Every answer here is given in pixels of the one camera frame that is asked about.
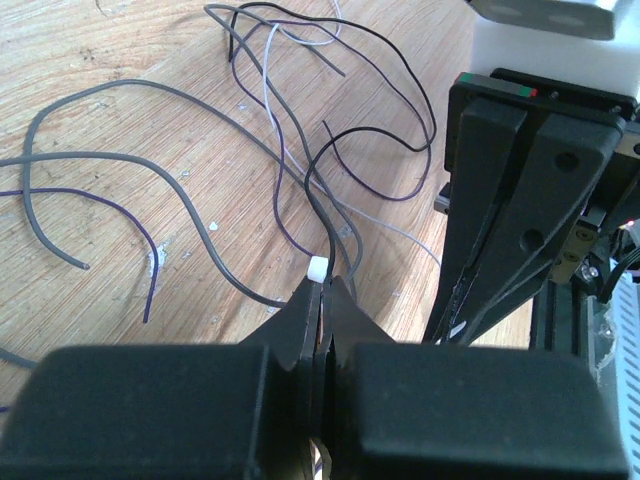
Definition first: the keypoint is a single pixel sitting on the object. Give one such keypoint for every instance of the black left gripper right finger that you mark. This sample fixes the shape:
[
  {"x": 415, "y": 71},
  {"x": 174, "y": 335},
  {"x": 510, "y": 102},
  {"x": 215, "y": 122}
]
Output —
[{"x": 418, "y": 411}]

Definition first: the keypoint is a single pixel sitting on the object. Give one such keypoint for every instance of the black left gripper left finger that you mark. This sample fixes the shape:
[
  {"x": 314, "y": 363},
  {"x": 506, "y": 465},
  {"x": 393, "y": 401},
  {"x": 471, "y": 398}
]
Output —
[{"x": 201, "y": 411}]

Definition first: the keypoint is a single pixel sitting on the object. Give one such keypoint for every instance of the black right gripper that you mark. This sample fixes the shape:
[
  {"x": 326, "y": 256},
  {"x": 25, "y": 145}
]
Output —
[{"x": 525, "y": 155}]

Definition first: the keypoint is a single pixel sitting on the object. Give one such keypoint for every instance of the translucent white zip tie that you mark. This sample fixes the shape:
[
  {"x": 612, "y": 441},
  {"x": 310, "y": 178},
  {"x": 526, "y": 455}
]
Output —
[{"x": 317, "y": 269}]

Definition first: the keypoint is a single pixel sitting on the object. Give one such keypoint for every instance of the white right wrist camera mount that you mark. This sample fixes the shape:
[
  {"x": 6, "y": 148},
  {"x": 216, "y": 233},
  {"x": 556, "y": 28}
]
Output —
[{"x": 593, "y": 44}]

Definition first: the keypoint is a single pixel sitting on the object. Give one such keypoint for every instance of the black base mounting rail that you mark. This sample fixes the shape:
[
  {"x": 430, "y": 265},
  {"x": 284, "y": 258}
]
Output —
[{"x": 560, "y": 319}]

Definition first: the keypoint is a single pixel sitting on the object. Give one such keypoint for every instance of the light blue slotted cable duct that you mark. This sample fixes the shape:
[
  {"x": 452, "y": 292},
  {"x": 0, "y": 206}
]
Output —
[{"x": 624, "y": 309}]

